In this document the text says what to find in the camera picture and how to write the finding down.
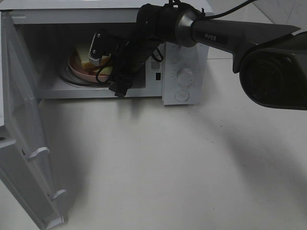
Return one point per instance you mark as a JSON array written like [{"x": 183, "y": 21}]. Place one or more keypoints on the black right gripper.
[{"x": 128, "y": 56}]

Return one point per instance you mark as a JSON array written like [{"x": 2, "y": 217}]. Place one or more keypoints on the toast bread sandwich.
[{"x": 83, "y": 61}]

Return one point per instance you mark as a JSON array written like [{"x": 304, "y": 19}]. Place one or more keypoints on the pink round plate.
[{"x": 102, "y": 76}]

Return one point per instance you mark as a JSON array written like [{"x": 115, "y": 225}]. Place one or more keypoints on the round white door button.
[{"x": 182, "y": 96}]

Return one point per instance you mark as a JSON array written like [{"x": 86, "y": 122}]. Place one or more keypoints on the white round knob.
[{"x": 185, "y": 77}]

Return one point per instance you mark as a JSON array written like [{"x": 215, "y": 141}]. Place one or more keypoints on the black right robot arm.
[{"x": 271, "y": 59}]

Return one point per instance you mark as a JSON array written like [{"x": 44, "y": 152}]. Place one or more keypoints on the white warning label sticker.
[{"x": 155, "y": 63}]

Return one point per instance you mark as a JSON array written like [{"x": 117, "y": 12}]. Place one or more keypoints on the glass microwave turntable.
[{"x": 66, "y": 75}]

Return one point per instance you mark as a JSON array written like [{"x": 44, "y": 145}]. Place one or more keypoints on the white microwave oven body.
[{"x": 39, "y": 39}]

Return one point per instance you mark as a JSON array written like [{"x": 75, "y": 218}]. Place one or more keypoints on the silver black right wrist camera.
[{"x": 97, "y": 48}]

